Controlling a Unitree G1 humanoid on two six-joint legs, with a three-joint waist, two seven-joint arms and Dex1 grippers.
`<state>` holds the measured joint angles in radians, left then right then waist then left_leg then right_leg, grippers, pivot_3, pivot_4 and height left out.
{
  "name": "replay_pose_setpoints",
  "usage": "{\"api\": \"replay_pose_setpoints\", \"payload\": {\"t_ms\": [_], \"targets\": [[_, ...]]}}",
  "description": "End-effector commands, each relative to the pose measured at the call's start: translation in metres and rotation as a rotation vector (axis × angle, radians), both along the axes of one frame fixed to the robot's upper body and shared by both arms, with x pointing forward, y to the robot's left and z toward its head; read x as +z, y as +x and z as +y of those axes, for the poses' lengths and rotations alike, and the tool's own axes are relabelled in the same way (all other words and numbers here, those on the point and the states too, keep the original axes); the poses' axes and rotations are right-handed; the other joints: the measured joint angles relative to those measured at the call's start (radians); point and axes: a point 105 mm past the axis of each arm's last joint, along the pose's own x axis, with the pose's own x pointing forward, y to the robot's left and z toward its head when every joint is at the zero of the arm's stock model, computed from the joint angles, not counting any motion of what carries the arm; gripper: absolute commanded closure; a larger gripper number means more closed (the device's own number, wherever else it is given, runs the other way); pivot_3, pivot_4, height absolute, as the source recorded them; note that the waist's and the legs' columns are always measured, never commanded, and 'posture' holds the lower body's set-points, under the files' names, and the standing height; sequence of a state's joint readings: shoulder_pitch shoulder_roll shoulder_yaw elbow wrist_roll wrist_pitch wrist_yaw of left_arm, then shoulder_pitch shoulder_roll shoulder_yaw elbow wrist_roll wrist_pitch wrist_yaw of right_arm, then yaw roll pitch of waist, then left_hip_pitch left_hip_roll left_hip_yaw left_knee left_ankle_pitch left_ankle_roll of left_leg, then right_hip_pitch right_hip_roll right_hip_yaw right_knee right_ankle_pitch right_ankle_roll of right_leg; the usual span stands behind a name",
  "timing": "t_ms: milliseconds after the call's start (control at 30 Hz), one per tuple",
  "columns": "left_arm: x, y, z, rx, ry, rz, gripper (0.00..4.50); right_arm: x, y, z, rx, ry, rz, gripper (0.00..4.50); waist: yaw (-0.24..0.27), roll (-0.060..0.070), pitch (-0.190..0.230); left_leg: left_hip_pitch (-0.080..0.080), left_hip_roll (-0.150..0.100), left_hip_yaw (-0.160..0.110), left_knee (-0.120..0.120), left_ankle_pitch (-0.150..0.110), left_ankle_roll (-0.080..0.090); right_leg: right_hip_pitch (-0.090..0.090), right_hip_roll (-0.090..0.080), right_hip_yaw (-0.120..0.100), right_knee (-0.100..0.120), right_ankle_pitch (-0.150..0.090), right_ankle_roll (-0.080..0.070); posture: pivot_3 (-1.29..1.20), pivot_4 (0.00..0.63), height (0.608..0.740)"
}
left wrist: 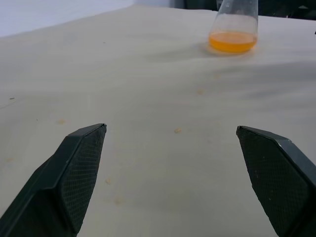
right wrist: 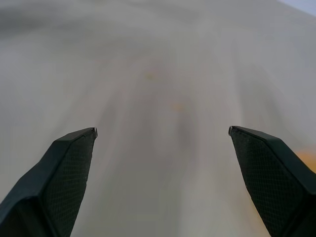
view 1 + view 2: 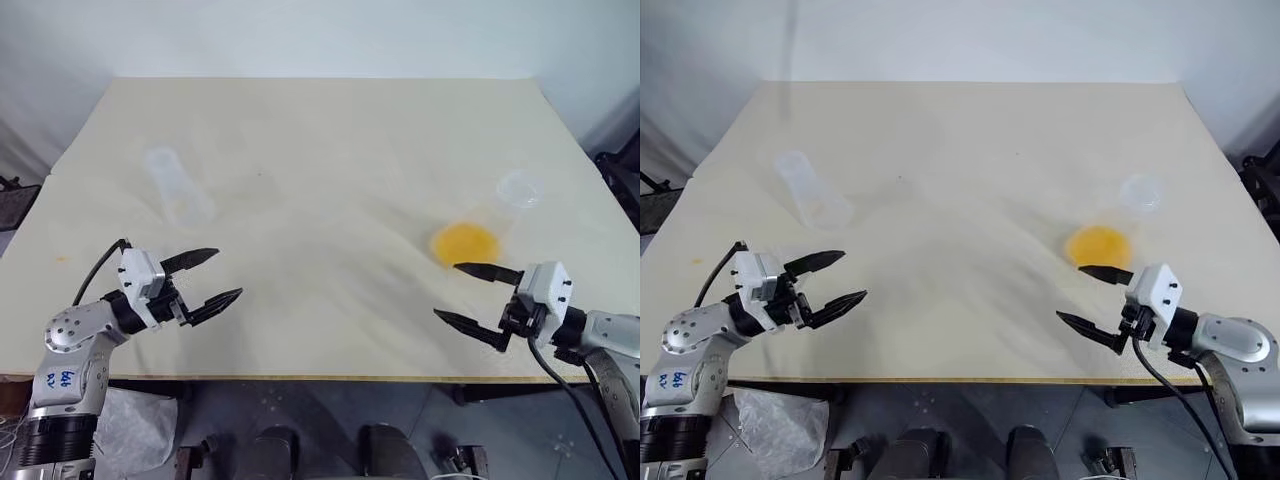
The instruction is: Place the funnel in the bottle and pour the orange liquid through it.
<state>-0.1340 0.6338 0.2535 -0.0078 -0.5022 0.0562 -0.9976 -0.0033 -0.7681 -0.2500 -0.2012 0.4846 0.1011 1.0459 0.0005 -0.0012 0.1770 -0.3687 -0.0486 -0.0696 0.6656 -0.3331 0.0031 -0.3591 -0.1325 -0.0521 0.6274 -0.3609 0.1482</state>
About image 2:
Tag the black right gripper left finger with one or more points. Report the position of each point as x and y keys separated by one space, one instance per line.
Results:
x=44 y=187

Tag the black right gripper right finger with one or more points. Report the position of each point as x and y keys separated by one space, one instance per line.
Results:
x=276 y=182

